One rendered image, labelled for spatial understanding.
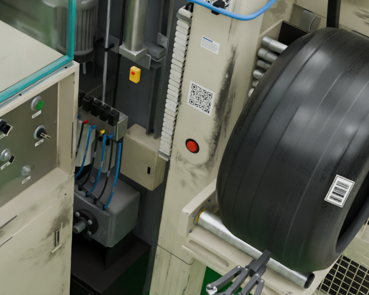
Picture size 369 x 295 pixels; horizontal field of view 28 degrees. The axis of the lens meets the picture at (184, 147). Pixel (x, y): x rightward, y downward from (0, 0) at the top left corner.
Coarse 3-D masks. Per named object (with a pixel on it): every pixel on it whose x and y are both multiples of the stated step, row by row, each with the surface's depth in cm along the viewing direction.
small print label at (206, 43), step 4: (204, 36) 174; (204, 40) 175; (208, 40) 174; (212, 40) 173; (204, 44) 175; (208, 44) 175; (212, 44) 174; (216, 44) 173; (208, 48) 175; (212, 48) 175; (216, 48) 174; (216, 52) 174
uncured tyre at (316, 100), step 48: (288, 48) 168; (336, 48) 164; (288, 96) 157; (336, 96) 155; (240, 144) 160; (288, 144) 155; (336, 144) 152; (240, 192) 163; (288, 192) 156; (288, 240) 162; (336, 240) 166
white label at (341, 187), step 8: (336, 176) 152; (336, 184) 152; (344, 184) 152; (352, 184) 152; (328, 192) 153; (336, 192) 152; (344, 192) 152; (328, 200) 153; (336, 200) 153; (344, 200) 153
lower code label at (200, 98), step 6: (192, 84) 184; (198, 84) 183; (192, 90) 185; (198, 90) 184; (204, 90) 183; (192, 96) 186; (198, 96) 185; (204, 96) 184; (210, 96) 182; (192, 102) 187; (198, 102) 186; (204, 102) 185; (210, 102) 184; (198, 108) 187; (204, 108) 186; (210, 108) 184; (210, 114) 185
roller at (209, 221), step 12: (204, 216) 196; (216, 216) 196; (216, 228) 194; (228, 240) 193; (240, 240) 191; (252, 252) 190; (276, 264) 187; (288, 276) 186; (300, 276) 185; (312, 276) 185
